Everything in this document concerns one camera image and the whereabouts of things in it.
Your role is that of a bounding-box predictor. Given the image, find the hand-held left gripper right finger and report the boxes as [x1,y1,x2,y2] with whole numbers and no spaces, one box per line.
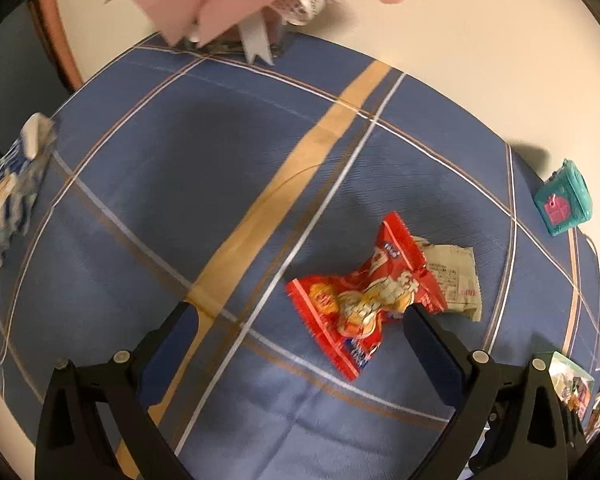
[402,304,568,480]

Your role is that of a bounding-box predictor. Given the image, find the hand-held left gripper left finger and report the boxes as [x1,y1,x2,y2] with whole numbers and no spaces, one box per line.
[36,301,201,480]

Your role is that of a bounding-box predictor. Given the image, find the crinkled white snack packet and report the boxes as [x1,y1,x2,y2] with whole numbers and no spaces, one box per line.
[411,235,482,322]

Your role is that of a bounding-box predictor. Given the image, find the small red snack packet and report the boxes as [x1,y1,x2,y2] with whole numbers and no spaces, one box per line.
[286,211,447,382]

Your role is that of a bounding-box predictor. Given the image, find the blue plaid tablecloth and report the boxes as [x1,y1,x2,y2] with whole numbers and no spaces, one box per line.
[0,32,600,480]

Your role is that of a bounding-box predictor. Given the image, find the small teal box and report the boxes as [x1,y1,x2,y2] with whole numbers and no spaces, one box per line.
[532,159,592,237]

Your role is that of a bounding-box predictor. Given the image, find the blue white tissue packet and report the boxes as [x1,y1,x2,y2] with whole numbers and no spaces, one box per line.
[0,112,58,281]

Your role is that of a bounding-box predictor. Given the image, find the brown wooden furniture edge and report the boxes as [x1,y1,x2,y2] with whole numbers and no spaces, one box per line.
[29,0,86,92]

